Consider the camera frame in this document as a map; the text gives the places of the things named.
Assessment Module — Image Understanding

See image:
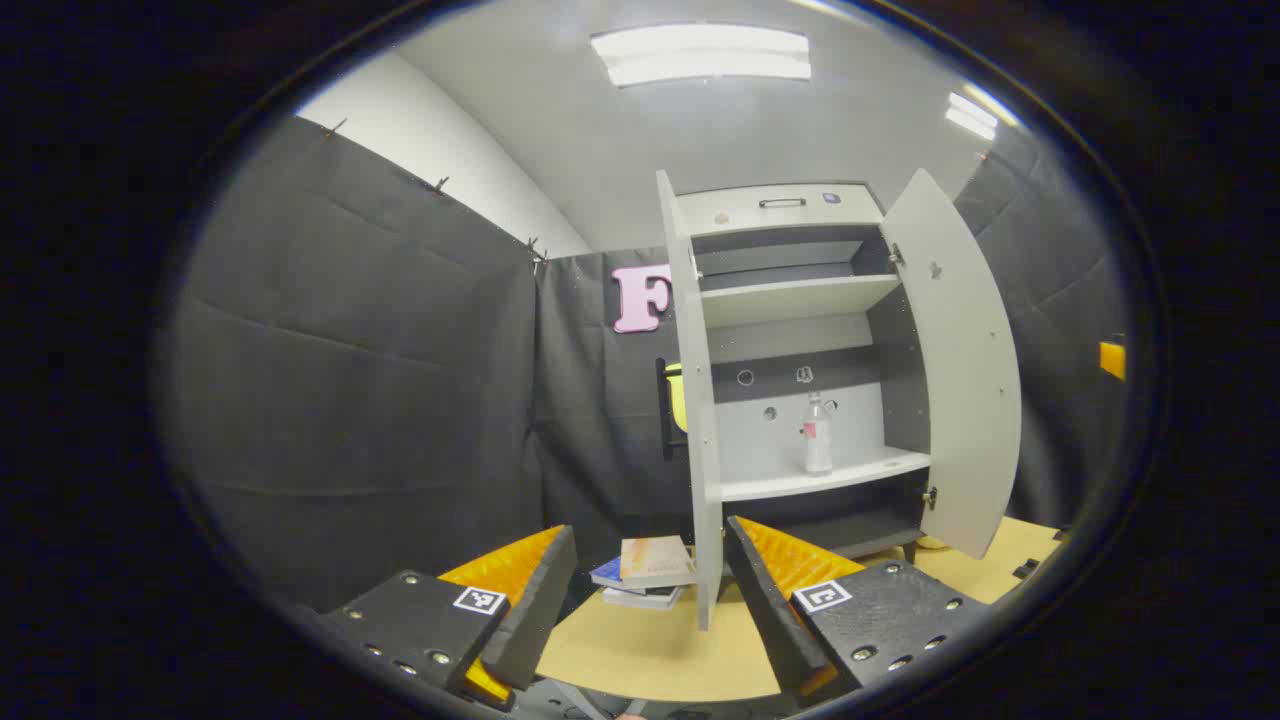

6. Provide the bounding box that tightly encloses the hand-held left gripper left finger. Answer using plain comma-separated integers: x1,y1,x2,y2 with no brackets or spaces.
320,524,579,713

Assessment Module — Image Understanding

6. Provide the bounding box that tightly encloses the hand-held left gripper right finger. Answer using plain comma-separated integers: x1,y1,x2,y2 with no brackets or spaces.
724,516,993,706

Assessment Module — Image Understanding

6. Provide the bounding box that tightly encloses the grey cabinet door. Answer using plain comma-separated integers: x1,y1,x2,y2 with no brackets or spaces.
655,170,725,631
880,168,1023,561

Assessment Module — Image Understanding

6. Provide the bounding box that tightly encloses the clear plastic bottle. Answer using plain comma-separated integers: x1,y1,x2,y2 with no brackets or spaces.
803,391,834,476

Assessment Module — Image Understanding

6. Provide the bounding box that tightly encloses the grey white cabinet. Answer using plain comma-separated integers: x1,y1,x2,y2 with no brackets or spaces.
672,180,936,566

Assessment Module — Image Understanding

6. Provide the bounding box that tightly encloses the cream orange book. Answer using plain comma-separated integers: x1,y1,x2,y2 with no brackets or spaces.
620,535,698,589

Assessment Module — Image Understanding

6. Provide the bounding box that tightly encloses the double ceiling light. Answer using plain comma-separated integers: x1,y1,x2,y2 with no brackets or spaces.
945,85,1016,141

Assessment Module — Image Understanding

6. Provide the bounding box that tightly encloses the large ceiling light panel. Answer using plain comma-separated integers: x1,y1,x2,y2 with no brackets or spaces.
590,24,813,89

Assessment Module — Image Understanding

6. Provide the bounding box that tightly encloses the black door handle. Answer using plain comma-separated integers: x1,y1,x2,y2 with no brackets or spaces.
655,358,691,463

